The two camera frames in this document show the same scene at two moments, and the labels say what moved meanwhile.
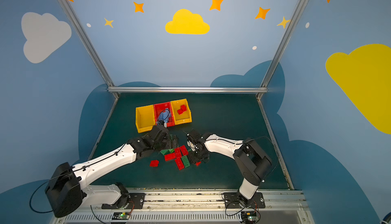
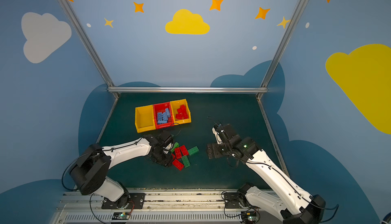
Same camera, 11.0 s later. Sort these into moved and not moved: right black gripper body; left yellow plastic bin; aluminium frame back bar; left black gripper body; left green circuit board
Moved: right black gripper body; left black gripper body
Not moved: left yellow plastic bin; left green circuit board; aluminium frame back bar
